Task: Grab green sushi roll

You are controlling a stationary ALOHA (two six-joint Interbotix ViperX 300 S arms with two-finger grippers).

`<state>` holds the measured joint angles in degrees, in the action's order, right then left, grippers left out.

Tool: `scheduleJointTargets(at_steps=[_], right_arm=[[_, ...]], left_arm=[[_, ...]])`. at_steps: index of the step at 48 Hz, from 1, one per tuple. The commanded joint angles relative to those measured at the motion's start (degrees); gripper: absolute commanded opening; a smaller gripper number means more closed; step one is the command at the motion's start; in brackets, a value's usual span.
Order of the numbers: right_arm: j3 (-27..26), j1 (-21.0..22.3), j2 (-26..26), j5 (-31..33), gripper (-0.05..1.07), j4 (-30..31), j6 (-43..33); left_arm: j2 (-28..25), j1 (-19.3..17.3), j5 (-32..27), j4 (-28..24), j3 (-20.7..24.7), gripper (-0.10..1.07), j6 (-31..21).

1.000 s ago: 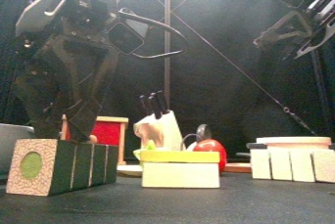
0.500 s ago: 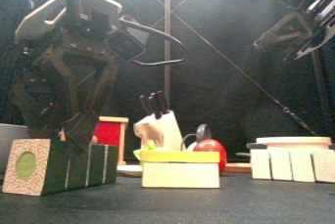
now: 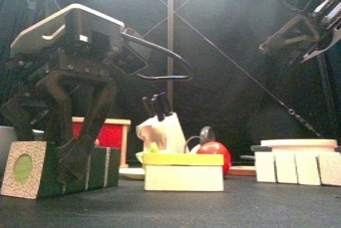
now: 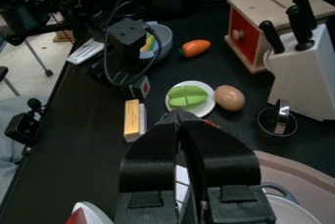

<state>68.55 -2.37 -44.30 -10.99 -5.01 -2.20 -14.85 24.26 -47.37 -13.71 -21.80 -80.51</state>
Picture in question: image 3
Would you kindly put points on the white knife block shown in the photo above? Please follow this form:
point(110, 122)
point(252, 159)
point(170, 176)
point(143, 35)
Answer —
point(170, 135)

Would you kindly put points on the green leaf toy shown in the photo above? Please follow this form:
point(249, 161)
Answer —
point(151, 148)

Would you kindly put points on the green sushi roll toy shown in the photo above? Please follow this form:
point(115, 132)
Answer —
point(24, 179)

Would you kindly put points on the white round plate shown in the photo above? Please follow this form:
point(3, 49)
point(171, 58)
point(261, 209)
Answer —
point(301, 143)

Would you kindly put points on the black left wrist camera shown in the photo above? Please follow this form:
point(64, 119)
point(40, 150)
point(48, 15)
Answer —
point(131, 61)

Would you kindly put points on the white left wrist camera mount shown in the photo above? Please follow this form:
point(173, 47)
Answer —
point(44, 28)

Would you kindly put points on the white rectangular block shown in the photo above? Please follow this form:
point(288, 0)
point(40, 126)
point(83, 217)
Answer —
point(265, 167)
point(308, 169)
point(285, 168)
point(330, 169)

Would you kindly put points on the thin vertical frame pole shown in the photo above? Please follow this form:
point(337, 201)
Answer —
point(170, 39)

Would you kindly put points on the yellow and white egg sushi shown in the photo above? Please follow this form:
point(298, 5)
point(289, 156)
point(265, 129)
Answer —
point(183, 177)

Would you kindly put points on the wooden box with red panel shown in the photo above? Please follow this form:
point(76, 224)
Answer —
point(111, 135)

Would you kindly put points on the pink plastic tray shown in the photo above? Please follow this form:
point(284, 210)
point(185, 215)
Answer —
point(242, 171)

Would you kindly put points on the glossy red round toy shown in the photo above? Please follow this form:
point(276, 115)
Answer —
point(217, 155)

